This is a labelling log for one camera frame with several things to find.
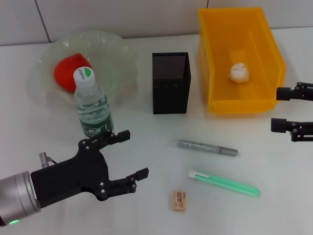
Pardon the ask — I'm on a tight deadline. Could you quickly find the pale green glass fruit plate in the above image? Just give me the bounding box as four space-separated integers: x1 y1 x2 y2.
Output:
39 30 139 108

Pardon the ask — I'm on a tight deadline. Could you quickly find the tan rectangular eraser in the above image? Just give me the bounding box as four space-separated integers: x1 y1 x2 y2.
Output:
171 190 188 212

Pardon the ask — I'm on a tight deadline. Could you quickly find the yellow plastic bin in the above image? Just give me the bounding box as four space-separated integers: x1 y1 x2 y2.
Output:
197 6 287 116

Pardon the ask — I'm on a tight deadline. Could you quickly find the silver marker pen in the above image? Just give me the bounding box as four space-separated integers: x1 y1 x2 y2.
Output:
168 139 239 157

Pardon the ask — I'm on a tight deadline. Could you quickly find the left wrist cable with plug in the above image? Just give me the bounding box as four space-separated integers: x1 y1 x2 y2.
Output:
39 151 58 169

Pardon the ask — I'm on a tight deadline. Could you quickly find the black mesh pen holder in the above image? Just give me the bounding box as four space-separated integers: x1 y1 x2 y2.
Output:
152 51 192 115

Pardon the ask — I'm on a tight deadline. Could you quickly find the red-orange orange fruit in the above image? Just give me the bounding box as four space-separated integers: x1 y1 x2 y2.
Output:
53 52 93 93

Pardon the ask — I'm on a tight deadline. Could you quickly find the clear green-label water bottle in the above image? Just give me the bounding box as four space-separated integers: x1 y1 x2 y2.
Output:
73 66 115 139

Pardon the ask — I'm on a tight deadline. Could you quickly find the white paper ball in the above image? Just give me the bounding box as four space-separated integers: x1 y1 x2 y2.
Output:
227 62 250 84

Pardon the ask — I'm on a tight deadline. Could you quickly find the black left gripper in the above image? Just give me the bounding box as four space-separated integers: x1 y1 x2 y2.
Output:
30 130 149 209

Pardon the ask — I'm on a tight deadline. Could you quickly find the green pen with white cap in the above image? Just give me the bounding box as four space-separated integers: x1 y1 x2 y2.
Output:
188 168 261 198

